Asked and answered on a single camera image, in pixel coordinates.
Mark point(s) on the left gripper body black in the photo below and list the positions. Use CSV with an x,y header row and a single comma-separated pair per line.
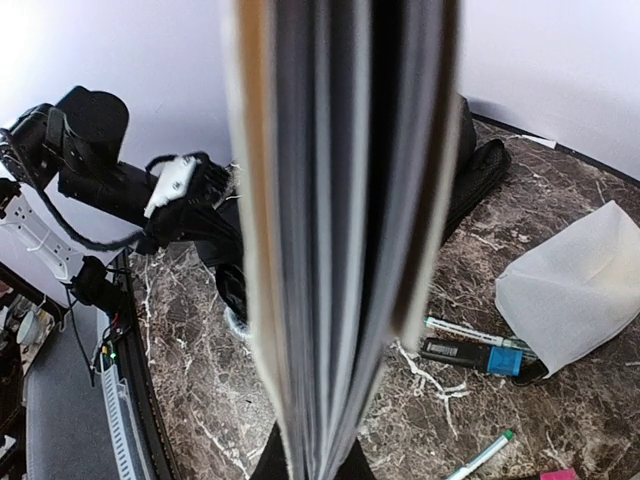
x,y
185,201

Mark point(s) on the white slotted cable duct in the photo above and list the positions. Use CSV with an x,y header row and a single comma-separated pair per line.
x,y
130,451

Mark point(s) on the white tissue paper bag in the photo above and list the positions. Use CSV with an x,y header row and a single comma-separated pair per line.
x,y
575,291

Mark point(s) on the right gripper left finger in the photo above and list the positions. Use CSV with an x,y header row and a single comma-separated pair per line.
x,y
272,464

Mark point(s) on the white green pen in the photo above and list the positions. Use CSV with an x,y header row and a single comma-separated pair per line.
x,y
482,458
471,333

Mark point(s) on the black marker blue cap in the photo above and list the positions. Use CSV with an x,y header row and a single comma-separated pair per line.
x,y
481,357

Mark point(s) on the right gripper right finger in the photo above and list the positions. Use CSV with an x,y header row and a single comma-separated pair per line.
x,y
356,466

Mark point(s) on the pink sticky notes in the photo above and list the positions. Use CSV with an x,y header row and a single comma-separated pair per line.
x,y
565,474

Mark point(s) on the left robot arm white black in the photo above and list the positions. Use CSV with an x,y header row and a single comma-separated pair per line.
x,y
77,143

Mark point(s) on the black student backpack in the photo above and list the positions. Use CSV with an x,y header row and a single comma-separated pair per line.
x,y
478,170

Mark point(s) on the dog picture book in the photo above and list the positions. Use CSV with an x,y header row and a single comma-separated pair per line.
x,y
344,121

